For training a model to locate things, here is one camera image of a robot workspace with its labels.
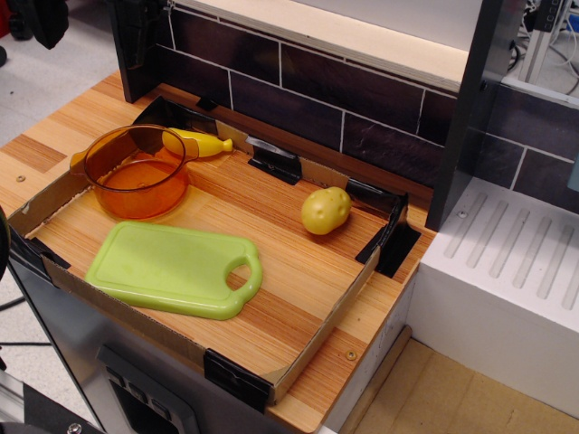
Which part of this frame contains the light wooden shelf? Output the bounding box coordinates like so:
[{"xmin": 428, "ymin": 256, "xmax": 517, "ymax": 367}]
[{"xmin": 179, "ymin": 1, "xmax": 482, "ymax": 92}]

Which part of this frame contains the orange transparent plastic pot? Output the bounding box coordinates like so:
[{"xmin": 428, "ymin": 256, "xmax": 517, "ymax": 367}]
[{"xmin": 70, "ymin": 124, "xmax": 199, "ymax": 220}]

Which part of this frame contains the white drainboard counter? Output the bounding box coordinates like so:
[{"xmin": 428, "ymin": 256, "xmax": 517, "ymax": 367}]
[{"xmin": 407, "ymin": 179, "xmax": 578, "ymax": 416}]

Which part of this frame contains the green plastic cutting board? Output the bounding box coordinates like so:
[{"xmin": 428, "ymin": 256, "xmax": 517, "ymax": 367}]
[{"xmin": 85, "ymin": 222, "xmax": 262, "ymax": 320}]

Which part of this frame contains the yellow toy potato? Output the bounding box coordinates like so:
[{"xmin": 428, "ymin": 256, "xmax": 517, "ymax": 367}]
[{"xmin": 301, "ymin": 186, "xmax": 352, "ymax": 235}]

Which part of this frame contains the yellow toy banana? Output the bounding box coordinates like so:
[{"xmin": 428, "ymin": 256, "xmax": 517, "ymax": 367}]
[{"xmin": 162, "ymin": 127, "xmax": 233, "ymax": 158}]

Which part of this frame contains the dark shelf support post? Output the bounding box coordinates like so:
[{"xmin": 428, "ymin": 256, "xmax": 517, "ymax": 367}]
[{"xmin": 426, "ymin": 0, "xmax": 525, "ymax": 231}]

